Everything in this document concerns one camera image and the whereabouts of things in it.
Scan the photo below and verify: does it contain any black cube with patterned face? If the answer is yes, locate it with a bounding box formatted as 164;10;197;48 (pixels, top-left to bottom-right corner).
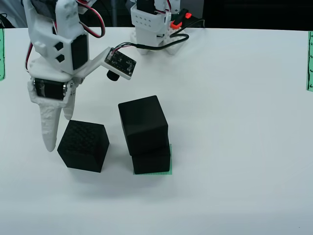
57;119;110;174

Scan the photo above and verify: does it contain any black printed cube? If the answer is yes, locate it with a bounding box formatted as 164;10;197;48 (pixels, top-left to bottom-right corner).
118;95;169;156
131;144;171;175

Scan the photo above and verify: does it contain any white background panel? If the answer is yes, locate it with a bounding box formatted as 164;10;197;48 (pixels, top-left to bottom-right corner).
0;0;27;28

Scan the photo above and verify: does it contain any green striped square marker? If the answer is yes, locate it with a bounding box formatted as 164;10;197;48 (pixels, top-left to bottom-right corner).
133;143;173;176

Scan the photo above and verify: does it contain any black clamp with orange tips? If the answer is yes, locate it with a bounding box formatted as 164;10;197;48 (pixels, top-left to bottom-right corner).
170;8;194;29

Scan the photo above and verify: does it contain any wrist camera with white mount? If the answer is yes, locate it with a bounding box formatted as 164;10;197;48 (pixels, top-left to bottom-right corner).
73;46;137;83

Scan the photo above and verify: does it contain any red white black servo cable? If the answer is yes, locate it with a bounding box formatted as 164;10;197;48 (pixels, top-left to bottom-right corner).
77;0;106;39

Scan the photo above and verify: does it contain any black camera cable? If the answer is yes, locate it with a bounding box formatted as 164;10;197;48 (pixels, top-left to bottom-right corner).
111;19;205;52

